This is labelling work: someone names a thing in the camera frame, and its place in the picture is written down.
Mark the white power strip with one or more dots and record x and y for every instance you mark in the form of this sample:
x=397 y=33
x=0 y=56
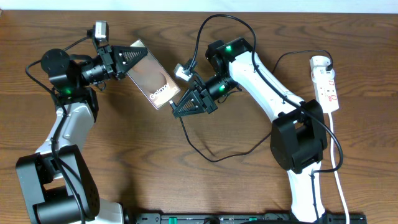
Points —
x=325 y=94

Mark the white USB charger adapter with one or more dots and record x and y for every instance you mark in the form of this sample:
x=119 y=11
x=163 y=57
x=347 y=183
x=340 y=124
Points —
x=319 y=69

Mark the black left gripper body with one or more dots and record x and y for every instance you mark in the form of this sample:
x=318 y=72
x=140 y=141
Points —
x=109 y=61

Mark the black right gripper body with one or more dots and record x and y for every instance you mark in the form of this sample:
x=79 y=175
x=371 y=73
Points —
x=217 y=88

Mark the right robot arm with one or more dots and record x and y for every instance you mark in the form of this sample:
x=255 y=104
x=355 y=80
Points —
x=298 y=132

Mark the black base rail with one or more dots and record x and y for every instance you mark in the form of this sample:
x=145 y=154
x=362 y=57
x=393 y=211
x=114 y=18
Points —
x=155 y=218

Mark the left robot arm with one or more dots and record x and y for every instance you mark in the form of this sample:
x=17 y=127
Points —
x=55 y=180

